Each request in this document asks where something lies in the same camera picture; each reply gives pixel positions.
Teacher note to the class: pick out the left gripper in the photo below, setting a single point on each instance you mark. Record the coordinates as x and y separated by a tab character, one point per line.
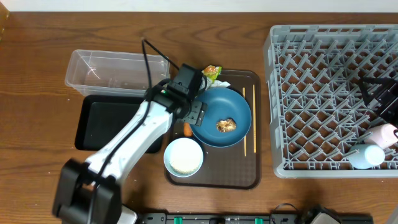
198	114

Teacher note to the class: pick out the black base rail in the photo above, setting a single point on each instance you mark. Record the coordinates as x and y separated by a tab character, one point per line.
163	218

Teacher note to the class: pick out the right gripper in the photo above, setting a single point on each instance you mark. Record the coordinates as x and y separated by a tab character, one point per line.
387	108

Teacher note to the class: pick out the right wooden chopstick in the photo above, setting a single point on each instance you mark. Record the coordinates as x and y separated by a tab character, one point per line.
254	118

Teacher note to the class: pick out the yellow green snack wrapper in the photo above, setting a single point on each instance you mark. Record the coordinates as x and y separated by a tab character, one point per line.
212	72

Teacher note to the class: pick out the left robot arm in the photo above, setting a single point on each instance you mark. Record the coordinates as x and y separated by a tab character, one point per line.
90	191

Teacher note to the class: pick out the orange carrot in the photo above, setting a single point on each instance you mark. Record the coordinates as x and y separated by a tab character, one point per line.
187	131

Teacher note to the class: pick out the grey dishwasher rack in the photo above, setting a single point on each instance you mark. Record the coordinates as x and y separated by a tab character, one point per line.
316	107

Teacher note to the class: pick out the clear plastic bin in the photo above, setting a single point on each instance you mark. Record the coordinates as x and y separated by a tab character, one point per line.
94	72

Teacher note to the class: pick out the crumpled white napkin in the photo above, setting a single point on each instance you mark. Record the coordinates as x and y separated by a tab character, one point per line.
218	84

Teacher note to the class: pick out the brown mushroom food scrap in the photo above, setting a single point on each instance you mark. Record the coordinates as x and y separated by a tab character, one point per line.
226	125

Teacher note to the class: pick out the light blue rice bowl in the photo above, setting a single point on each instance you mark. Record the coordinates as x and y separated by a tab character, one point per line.
183	157

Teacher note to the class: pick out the dark blue plate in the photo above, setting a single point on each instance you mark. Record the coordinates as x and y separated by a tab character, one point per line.
223	103

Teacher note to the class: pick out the brown serving tray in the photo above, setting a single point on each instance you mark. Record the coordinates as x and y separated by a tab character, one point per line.
234	167

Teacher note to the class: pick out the light blue cup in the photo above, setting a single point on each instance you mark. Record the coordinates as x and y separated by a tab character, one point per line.
365	156

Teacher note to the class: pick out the black waste tray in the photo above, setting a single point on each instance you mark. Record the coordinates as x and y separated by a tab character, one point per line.
101	118

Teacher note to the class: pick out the pink cup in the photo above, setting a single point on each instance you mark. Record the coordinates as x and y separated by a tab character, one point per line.
383	136

